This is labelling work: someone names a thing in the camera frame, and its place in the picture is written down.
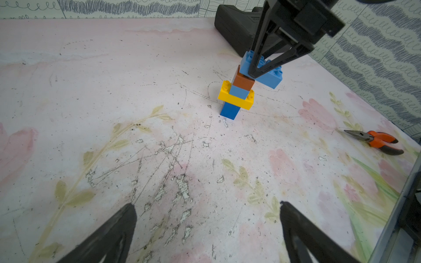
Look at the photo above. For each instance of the black plastic tool case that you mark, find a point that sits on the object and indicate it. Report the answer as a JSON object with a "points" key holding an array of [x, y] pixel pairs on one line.
{"points": [[238, 27]]}

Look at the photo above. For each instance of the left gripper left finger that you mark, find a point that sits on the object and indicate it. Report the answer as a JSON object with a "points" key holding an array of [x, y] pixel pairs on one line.
{"points": [[108, 244]]}

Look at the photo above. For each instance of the aluminium mounting rail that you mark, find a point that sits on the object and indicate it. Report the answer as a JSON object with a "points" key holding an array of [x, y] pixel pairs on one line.
{"points": [[400, 241]]}

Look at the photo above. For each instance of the brown square lego brick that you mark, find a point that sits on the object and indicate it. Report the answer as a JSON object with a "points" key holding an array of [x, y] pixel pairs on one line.
{"points": [[242, 81]]}

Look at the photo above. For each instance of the yellow long lego brick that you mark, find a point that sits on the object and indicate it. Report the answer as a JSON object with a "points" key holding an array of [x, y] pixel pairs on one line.
{"points": [[225, 96]]}

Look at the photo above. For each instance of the orange handled pliers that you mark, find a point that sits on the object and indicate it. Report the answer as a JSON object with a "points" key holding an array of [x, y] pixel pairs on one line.
{"points": [[378, 140]]}

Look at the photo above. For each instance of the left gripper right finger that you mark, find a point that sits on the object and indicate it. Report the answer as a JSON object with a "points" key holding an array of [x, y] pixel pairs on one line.
{"points": [[305, 241]]}

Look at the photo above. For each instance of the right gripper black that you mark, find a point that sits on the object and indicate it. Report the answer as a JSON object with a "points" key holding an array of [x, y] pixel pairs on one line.
{"points": [[299, 20]]}

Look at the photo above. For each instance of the light blue square lego brick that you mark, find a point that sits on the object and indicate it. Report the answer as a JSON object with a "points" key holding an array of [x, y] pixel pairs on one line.
{"points": [[239, 92]]}

